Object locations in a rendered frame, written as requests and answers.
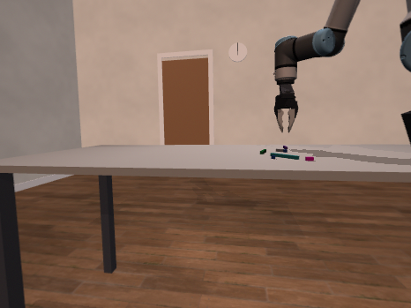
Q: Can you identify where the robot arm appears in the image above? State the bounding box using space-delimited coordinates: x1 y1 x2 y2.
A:
273 0 411 99

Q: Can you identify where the turquoise rod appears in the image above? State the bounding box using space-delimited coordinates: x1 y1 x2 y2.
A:
270 153 299 160

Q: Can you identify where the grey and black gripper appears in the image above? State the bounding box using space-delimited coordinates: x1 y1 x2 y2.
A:
274 79 298 132

